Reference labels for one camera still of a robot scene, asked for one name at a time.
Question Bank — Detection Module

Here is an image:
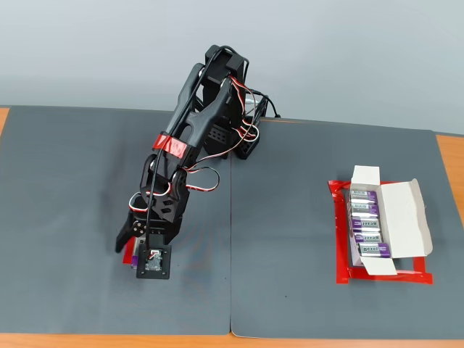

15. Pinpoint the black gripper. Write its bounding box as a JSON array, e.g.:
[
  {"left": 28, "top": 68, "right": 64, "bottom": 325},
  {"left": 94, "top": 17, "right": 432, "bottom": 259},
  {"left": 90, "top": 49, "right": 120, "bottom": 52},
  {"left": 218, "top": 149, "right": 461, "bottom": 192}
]
[{"left": 115, "top": 212, "right": 183, "bottom": 254}]

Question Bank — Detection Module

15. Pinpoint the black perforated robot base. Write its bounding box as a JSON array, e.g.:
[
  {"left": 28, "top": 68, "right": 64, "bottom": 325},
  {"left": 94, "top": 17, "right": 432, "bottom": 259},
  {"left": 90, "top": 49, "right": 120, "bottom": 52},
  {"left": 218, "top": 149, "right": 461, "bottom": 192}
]
[{"left": 204, "top": 123, "right": 261, "bottom": 161}]

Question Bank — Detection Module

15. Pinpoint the white cardboard box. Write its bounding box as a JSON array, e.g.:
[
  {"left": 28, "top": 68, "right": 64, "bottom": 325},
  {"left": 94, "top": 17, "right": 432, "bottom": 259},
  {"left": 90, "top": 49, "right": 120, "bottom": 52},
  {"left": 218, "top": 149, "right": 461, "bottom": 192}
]
[{"left": 348, "top": 165, "right": 434, "bottom": 277}]

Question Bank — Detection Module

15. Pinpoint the grey mat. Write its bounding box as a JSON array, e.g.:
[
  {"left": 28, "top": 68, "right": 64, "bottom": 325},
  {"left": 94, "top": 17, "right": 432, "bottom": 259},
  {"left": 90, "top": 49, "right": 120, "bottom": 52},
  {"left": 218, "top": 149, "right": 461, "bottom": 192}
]
[
  {"left": 230, "top": 117, "right": 464, "bottom": 340},
  {"left": 0, "top": 105, "right": 233, "bottom": 335}
]

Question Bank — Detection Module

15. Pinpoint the red tape band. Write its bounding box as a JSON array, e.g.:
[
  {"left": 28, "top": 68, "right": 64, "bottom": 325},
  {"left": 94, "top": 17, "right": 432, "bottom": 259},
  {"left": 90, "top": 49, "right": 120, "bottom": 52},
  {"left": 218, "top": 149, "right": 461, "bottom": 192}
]
[{"left": 152, "top": 133, "right": 188, "bottom": 159}]

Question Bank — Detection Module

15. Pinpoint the red white gripper servo wire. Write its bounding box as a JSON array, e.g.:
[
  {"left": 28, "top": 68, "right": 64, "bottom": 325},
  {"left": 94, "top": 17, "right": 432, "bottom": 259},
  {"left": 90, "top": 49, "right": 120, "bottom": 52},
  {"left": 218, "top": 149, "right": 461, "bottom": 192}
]
[{"left": 128, "top": 183, "right": 171, "bottom": 214}]

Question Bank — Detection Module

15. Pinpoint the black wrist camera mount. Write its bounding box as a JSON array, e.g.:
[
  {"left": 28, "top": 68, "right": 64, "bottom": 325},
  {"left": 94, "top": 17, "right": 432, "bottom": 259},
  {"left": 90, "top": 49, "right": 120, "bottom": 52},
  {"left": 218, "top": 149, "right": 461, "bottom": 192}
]
[{"left": 136, "top": 244, "right": 173, "bottom": 281}]

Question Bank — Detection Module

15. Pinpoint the black camera cable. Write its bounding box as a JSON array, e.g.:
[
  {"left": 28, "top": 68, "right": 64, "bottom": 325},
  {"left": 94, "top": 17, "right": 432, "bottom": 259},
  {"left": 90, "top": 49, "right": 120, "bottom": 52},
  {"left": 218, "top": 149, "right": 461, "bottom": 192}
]
[{"left": 144, "top": 45, "right": 239, "bottom": 255}]

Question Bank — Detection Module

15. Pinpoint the red white arm servo wire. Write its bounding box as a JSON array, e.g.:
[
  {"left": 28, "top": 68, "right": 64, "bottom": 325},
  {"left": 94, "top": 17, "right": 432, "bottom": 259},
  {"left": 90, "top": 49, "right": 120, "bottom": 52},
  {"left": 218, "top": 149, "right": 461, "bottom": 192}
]
[{"left": 183, "top": 78, "right": 260, "bottom": 194}]

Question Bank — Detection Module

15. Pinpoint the black power cable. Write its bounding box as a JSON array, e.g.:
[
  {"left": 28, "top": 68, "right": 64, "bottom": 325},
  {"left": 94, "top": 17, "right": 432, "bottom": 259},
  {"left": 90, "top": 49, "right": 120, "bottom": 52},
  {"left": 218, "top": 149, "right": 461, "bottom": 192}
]
[{"left": 246, "top": 89, "right": 282, "bottom": 119}]

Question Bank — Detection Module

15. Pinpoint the red tape frame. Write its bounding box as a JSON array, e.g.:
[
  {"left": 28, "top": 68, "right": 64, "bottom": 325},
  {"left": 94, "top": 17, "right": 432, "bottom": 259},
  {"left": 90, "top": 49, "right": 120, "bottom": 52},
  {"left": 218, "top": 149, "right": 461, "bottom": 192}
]
[{"left": 328, "top": 178, "right": 434, "bottom": 286}]

